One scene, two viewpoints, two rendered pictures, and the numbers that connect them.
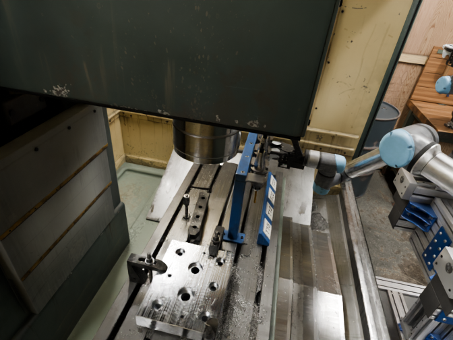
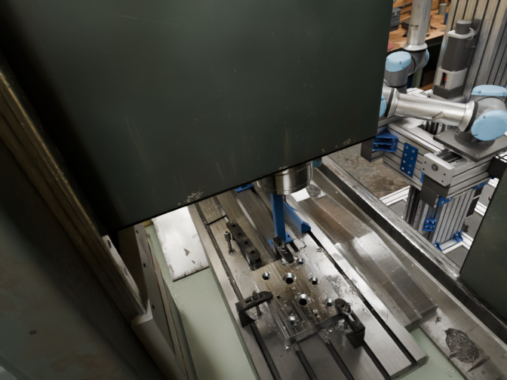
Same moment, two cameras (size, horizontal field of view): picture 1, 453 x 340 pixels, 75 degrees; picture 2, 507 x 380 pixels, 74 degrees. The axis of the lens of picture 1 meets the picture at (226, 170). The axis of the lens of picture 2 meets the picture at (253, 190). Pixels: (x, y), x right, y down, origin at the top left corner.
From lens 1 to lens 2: 0.51 m
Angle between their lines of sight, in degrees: 21
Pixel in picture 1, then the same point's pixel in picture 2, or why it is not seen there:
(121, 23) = (247, 119)
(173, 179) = (170, 230)
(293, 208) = not seen: hidden behind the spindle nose
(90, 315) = not seen: outside the picture
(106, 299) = (208, 366)
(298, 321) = (364, 268)
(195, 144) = (295, 178)
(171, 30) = (287, 107)
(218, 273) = (308, 270)
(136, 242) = (185, 305)
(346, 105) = not seen: hidden behind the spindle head
